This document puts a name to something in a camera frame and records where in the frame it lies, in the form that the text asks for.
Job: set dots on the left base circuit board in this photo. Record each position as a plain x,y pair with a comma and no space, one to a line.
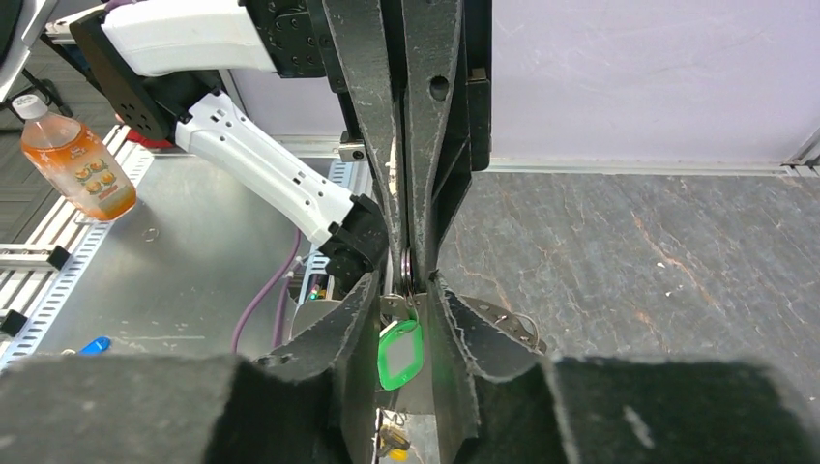
317,291

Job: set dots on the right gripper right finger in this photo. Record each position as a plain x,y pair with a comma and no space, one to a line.
498,401

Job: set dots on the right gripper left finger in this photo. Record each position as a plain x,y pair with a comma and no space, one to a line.
309,401

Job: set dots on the blue object on bench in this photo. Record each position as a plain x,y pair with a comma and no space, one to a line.
95,347

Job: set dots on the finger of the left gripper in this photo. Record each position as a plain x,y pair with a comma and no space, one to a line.
369,38
447,116

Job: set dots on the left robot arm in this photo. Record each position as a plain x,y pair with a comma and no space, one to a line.
156,63

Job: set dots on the yellow key tag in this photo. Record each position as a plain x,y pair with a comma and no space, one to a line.
392,443

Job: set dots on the orange drink bottle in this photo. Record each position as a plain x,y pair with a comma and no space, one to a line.
74,160

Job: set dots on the aluminium frame rail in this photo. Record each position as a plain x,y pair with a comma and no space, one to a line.
349,149

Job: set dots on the green key tag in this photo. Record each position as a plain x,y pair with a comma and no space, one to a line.
400,354

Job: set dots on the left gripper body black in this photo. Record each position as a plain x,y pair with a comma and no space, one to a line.
300,44

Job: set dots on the outer slotted cable duct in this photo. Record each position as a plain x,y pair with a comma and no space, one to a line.
41,294

